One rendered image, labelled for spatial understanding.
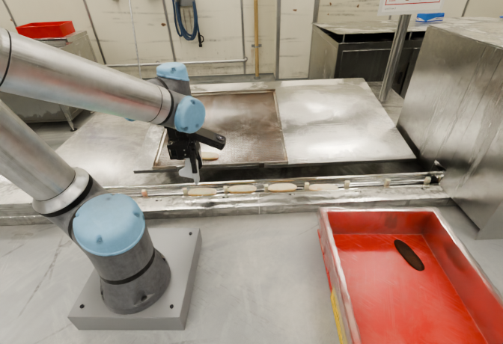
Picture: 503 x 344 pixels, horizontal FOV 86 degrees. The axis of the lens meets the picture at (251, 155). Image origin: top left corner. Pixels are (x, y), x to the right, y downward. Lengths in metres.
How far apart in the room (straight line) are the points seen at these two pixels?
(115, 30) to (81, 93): 4.39
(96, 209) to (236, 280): 0.38
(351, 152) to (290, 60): 3.33
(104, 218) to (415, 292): 0.72
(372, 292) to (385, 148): 0.57
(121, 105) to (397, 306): 0.73
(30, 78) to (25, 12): 4.96
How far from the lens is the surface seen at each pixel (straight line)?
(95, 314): 0.75
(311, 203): 0.89
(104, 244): 0.56
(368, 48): 2.63
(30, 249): 1.06
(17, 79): 0.44
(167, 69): 0.71
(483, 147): 0.96
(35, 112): 3.77
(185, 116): 0.55
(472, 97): 0.99
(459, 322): 0.84
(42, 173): 0.62
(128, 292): 0.67
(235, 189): 0.93
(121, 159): 1.29
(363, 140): 1.16
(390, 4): 1.59
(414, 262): 0.87
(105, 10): 4.83
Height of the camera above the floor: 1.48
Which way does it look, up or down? 35 degrees down
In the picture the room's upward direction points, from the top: 2 degrees counter-clockwise
